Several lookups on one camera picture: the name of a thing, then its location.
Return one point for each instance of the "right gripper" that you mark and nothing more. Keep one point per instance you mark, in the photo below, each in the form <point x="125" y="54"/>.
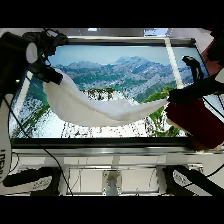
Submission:
<point x="185" y="94"/>

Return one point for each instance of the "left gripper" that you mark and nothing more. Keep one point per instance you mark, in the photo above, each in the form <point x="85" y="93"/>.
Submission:
<point x="50" y="75"/>

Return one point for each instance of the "white garment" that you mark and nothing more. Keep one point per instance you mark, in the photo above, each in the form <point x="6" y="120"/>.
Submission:
<point x="86" y="110"/>

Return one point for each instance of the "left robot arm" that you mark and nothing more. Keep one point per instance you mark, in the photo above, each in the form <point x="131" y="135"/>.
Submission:
<point x="13" y="53"/>

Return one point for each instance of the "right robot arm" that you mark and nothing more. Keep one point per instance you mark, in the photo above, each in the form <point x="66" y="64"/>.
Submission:
<point x="213" y="87"/>

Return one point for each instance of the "red garment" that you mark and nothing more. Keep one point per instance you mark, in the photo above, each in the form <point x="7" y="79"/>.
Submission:
<point x="196" y="121"/>

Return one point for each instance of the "silver frame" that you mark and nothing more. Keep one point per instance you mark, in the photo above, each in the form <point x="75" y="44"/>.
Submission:
<point x="110" y="151"/>

